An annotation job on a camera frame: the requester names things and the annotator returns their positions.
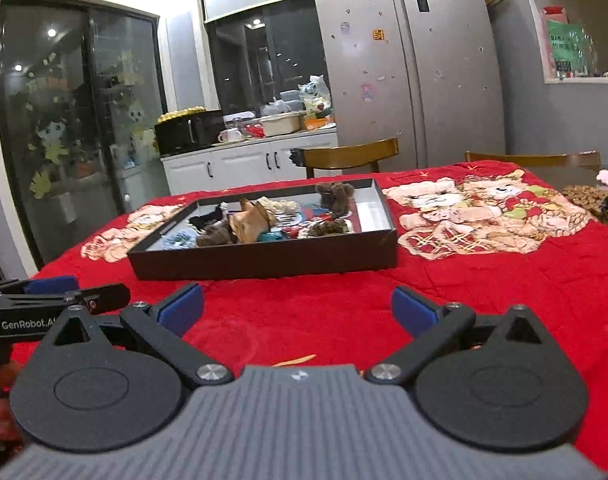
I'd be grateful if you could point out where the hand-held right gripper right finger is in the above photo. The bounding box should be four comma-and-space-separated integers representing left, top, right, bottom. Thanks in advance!
365, 286, 549, 386

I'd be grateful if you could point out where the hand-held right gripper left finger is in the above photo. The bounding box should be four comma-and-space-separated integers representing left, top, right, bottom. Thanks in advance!
49, 281, 235, 387

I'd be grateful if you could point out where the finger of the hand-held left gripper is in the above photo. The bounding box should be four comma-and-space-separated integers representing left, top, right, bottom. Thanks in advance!
9, 283, 133, 313
0, 275, 81, 299

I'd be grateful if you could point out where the blue white lace scrunchie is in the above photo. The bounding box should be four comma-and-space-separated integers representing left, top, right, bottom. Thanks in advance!
165, 230, 197, 250

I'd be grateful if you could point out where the brown fur scrunchie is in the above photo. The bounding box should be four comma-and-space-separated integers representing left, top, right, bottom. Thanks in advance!
196, 225, 237, 248
308, 217, 351, 239
315, 182, 355, 211

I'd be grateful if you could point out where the black shallow box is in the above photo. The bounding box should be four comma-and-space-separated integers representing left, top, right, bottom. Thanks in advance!
127, 178, 399, 281

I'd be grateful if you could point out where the brown leather pouch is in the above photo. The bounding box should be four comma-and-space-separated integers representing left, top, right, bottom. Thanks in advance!
231, 199, 279, 243

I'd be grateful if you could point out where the person's left hand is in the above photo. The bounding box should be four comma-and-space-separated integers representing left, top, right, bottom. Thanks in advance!
0, 360, 27, 443

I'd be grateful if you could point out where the red printed blanket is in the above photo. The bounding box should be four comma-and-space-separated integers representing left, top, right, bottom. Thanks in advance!
11, 160, 608, 472

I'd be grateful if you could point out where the glass sliding door with stickers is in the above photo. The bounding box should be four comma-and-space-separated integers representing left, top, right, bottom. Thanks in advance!
0, 0, 177, 281

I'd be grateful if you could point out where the white kitchen cabinet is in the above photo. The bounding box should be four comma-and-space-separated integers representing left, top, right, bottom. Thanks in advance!
161, 127, 339, 196

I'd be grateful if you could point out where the wooden chair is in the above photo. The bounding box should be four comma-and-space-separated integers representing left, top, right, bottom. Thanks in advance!
291, 137, 399, 179
464, 150, 602, 186

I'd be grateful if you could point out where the black microwave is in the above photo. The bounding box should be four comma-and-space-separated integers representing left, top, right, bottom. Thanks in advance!
154, 110, 225, 157

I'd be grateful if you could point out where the brown woven coaster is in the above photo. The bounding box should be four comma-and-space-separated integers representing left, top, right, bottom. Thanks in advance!
561, 185, 607, 219

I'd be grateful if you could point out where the white plastic basin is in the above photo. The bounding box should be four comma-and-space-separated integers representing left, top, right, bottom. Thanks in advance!
260, 112, 305, 137

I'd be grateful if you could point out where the white green snack bag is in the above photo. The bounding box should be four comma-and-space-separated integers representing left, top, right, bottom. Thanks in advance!
299, 75, 331, 116

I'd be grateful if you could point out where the grey refrigerator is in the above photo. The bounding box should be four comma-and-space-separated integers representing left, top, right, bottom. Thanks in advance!
311, 0, 507, 171

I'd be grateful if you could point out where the dark glass window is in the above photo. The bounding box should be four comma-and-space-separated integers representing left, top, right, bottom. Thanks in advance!
196, 0, 329, 116

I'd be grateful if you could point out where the green poster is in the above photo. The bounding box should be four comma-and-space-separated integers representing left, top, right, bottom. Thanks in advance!
546, 19, 592, 78

